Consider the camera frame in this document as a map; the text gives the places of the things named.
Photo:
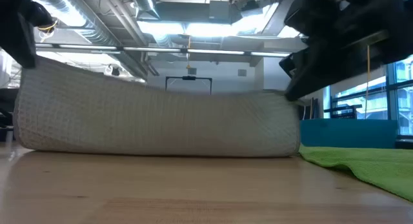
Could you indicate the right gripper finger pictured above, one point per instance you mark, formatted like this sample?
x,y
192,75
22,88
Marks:
x,y
316,14
329,66

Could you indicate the green microfiber towel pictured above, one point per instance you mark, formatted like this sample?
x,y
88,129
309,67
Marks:
x,y
371,166

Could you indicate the teal fabric basket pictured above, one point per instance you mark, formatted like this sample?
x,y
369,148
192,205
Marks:
x,y
348,133

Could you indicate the grey waffle microfiber towel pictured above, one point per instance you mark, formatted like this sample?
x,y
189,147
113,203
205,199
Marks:
x,y
155,120

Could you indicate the black metal rack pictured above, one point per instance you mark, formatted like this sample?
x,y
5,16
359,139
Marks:
x,y
342,110

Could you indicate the black hanging lamp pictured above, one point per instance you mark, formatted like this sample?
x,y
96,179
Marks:
x,y
115,71

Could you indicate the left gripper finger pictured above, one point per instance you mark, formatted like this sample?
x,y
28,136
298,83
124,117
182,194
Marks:
x,y
16,33
38,15

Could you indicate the black leaning panel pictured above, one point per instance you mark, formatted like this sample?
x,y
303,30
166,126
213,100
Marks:
x,y
311,109

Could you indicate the grey wall vent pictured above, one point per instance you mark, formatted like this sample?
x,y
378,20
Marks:
x,y
192,71
242,72

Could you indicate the black monitor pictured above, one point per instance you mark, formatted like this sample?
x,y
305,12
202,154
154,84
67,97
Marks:
x,y
6,99

